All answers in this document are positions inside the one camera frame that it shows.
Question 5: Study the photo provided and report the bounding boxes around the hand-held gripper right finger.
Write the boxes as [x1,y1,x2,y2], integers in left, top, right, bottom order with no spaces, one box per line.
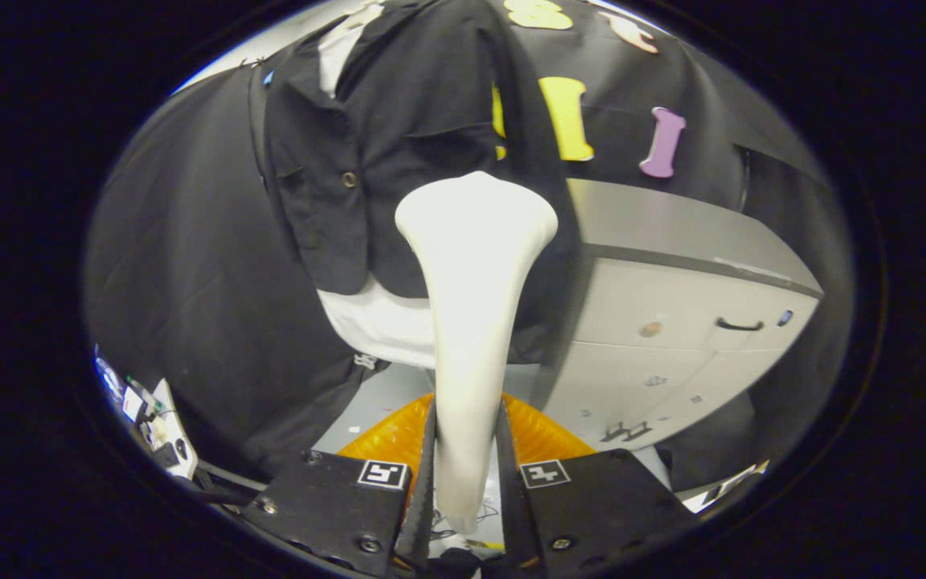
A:
[498,394,697,576]

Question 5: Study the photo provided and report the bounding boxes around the white plastic device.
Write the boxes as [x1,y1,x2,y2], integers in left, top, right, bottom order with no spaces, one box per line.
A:
[150,378,199,480]

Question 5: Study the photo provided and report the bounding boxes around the black blazer jacket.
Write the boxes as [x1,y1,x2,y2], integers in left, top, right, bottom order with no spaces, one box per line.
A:
[262,0,584,363]

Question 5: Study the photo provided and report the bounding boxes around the black backdrop cloth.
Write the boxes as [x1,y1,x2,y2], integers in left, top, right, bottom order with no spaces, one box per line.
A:
[84,0,854,491]

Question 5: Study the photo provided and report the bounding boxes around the grey cabinet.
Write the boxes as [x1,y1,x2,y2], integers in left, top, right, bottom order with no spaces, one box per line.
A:
[531,179,824,451]

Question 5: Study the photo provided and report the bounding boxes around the white shirt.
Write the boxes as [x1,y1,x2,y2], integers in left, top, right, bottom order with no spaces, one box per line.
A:
[317,4,440,371]

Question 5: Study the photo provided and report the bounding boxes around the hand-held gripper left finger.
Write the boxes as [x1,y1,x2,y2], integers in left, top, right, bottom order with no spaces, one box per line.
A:
[242,392,437,576]

